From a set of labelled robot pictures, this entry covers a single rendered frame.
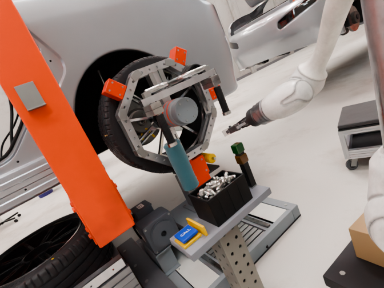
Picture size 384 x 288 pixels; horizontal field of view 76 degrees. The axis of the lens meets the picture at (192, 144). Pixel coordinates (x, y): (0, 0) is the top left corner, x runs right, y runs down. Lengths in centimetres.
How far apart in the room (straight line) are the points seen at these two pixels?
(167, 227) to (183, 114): 59
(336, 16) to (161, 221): 110
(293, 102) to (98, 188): 77
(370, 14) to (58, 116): 92
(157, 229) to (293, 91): 92
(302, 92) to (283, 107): 7
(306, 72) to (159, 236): 100
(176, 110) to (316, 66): 60
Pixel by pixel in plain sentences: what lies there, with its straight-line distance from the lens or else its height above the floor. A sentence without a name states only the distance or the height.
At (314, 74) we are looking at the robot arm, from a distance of 95.
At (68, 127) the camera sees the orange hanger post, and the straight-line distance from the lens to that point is 102.
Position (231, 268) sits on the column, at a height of 25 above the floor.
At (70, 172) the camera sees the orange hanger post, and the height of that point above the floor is 85.
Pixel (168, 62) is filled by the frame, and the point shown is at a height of 110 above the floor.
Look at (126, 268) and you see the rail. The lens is 127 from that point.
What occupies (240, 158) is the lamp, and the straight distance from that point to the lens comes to 105.
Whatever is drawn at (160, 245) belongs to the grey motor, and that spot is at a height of 28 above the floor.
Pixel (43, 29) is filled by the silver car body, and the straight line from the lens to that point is 165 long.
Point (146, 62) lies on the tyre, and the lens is 140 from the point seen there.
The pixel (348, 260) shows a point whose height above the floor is 30.
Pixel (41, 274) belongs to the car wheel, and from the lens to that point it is 133.
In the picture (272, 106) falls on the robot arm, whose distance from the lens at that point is 87.
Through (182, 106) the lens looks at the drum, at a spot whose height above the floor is 88.
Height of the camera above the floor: 98
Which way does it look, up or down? 14 degrees down
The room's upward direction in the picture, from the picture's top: 24 degrees counter-clockwise
